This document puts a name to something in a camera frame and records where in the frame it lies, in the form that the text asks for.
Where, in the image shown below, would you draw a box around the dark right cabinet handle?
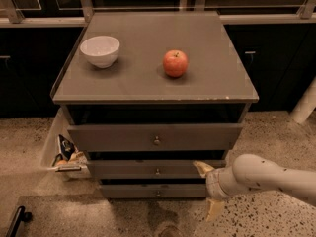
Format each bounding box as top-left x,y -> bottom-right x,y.
244,50 -> 256,63

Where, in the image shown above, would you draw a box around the clear plastic bin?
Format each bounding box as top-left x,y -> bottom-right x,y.
40,109 -> 91,180

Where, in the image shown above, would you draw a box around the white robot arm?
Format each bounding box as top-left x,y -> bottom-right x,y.
193,154 -> 316,221

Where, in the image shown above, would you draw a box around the grey bottom drawer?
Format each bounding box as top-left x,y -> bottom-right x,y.
100,184 -> 207,198

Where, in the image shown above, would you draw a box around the grey drawer cabinet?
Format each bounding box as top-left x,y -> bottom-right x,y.
52,12 -> 258,191

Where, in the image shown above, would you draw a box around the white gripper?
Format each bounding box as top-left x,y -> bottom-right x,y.
193,161 -> 234,221

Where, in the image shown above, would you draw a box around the white table leg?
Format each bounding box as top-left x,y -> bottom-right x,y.
290,77 -> 316,123

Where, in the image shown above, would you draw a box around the grey drawer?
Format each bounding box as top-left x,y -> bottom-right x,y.
100,184 -> 207,198
86,159 -> 227,180
68,123 -> 242,152

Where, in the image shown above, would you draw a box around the snack bags in bin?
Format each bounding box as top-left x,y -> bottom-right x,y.
52,134 -> 87,172

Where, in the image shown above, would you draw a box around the red apple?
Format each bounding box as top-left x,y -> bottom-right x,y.
163,49 -> 189,78

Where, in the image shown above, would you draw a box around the black handle object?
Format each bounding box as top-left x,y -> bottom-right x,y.
5,205 -> 33,237

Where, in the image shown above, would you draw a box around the white ceramic bowl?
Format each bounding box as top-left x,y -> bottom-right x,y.
80,36 -> 120,68

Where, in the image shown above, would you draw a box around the grey top drawer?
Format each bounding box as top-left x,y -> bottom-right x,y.
68,123 -> 242,152

